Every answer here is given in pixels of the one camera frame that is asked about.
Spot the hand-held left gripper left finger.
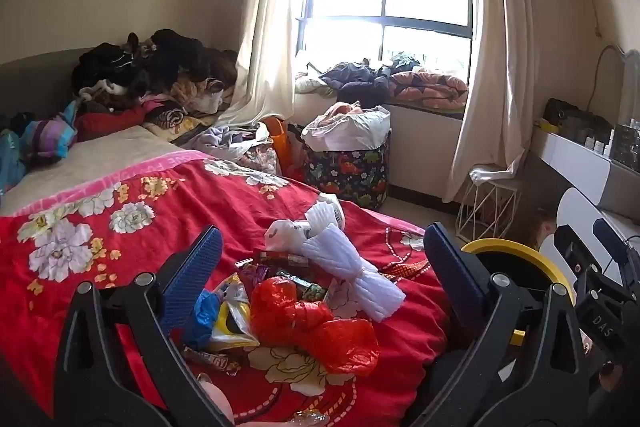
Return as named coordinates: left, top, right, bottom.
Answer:
left=54, top=225, right=236, bottom=427

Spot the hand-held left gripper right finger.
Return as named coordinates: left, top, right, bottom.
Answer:
left=402, top=221, right=601, bottom=427

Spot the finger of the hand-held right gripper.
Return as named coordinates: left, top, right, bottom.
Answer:
left=554, top=218, right=632, bottom=288

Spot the blue plastic bag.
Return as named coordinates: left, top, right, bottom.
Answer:
left=181, top=289, right=222, bottom=349

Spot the yellow round bin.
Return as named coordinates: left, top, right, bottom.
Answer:
left=460, top=239, right=576, bottom=344

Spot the black snack packet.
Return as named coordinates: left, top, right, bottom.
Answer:
left=272, top=269, right=331, bottom=305

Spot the white petal-shaped chair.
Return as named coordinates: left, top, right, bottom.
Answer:
left=539, top=187, right=640, bottom=288

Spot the printed cardboard box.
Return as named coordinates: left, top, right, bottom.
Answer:
left=530, top=212, right=557, bottom=249

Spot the colourful candy wrapper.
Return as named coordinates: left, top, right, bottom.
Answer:
left=235, top=259, right=275, bottom=293

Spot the yellow snack wrapper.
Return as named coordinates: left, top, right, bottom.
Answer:
left=207, top=274, right=261, bottom=353

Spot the red floral blanket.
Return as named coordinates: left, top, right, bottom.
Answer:
left=0, top=149, right=468, bottom=427

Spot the red snack wrapper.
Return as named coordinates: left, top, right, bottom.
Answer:
left=252, top=249, right=313, bottom=267

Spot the white dressing desk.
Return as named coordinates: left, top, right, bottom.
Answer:
left=530, top=127, right=640, bottom=218

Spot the small white plastic bag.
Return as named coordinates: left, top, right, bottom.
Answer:
left=265, top=219, right=309, bottom=253

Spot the brown candy bar wrapper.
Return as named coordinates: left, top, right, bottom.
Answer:
left=181, top=344, right=238, bottom=373

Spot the red plastic bag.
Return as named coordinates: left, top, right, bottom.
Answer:
left=249, top=277, right=380, bottom=378

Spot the white foam fruit net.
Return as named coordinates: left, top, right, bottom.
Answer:
left=300, top=201, right=407, bottom=323

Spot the cosmetics organizer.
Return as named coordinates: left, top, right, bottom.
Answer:
left=580, top=122, right=640, bottom=168

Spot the pink floral fabric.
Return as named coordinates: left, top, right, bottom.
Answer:
left=235, top=144, right=278, bottom=175

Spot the dark green bag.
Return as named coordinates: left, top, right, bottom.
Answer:
left=542, top=98, right=613, bottom=142

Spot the pale lilac garment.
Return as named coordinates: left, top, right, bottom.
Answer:
left=192, top=124, right=271, bottom=158

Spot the dinosaur print laundry basket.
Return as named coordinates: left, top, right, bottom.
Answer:
left=302, top=129, right=391, bottom=210

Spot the orange bag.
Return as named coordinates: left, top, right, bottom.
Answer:
left=260, top=117, right=292, bottom=178

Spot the beige bed sheet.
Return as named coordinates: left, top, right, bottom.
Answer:
left=0, top=124, right=186, bottom=212

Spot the brown patterned blanket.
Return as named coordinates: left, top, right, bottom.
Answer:
left=142, top=99, right=216, bottom=142

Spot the white-framed mirror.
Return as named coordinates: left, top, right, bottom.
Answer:
left=619, top=49, right=640, bottom=128

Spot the large white plastic bag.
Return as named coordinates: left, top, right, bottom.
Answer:
left=301, top=104, right=391, bottom=152

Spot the red cloth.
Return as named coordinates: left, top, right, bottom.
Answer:
left=75, top=104, right=151, bottom=142

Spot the orange patterned quilt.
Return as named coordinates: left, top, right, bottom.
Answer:
left=390, top=71, right=469, bottom=110

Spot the cream curtain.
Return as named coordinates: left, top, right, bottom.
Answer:
left=216, top=0, right=321, bottom=128
left=442, top=0, right=543, bottom=202

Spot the purple striped cloth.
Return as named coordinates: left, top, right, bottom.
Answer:
left=22, top=99, right=81, bottom=165

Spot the dark green clothing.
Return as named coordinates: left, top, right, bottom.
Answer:
left=390, top=52, right=422, bottom=75

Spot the dark blue jacket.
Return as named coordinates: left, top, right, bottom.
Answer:
left=320, top=62, right=391, bottom=108

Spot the pile of dark clothes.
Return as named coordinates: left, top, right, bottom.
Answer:
left=70, top=29, right=240, bottom=112

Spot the white cloth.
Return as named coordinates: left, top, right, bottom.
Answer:
left=295, top=74, right=336, bottom=96

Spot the blue patterned cloth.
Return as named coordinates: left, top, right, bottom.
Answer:
left=0, top=129, right=27, bottom=192

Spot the grey bed headboard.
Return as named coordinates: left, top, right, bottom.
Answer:
left=0, top=47, right=101, bottom=118

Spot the white wire stool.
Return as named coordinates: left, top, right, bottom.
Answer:
left=456, top=164, right=523, bottom=243

